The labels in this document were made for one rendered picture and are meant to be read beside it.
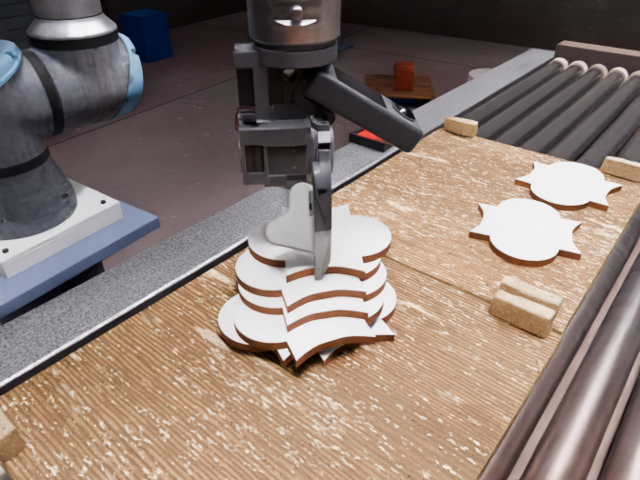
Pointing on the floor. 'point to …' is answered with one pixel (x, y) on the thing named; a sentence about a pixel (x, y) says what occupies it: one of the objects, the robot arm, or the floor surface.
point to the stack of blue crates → (148, 33)
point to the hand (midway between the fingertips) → (320, 239)
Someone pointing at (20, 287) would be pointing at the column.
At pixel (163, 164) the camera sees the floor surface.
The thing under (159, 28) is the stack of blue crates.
